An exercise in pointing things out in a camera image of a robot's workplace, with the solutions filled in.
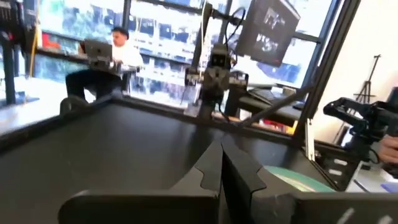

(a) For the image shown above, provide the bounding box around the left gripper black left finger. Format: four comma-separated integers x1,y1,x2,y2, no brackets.
58,140,223,224

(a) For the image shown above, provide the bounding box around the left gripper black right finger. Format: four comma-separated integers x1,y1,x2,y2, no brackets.
221,135,398,224

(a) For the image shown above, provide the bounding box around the large blue orange dish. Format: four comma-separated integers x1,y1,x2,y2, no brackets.
264,166,336,194

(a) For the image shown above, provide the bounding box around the black monitor stand pole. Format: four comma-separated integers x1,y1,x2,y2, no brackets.
191,0,215,69

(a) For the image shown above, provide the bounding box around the dark computer monitor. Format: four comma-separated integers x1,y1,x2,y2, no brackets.
235,0,302,68

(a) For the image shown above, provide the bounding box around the black desk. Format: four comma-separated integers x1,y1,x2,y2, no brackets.
223,86,312,127

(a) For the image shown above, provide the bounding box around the black control box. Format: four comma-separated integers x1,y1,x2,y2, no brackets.
317,149,352,190

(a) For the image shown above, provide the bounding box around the person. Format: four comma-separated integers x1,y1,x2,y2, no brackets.
64,26,144,100

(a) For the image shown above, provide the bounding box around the grey laptop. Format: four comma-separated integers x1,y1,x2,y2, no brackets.
83,39,114,68

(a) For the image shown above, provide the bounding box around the person's hand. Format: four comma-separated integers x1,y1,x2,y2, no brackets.
377,135,398,165

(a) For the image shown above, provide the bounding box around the black table clamp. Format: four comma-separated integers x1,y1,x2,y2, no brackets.
58,95,91,116

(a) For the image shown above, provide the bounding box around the black tripod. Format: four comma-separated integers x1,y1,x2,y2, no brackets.
353,54,382,105

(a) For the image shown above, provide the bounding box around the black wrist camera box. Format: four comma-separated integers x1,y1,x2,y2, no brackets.
210,51,231,68

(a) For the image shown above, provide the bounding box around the black diagonal frame brace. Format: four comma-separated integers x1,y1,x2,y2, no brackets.
238,85,313,128

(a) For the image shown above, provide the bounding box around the silver frame bracket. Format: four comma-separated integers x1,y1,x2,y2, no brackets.
304,118,315,162

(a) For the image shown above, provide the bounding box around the black frame post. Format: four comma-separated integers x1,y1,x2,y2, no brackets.
292,0,363,147

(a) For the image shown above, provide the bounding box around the yellow cable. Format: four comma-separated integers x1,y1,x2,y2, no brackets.
29,18,41,78

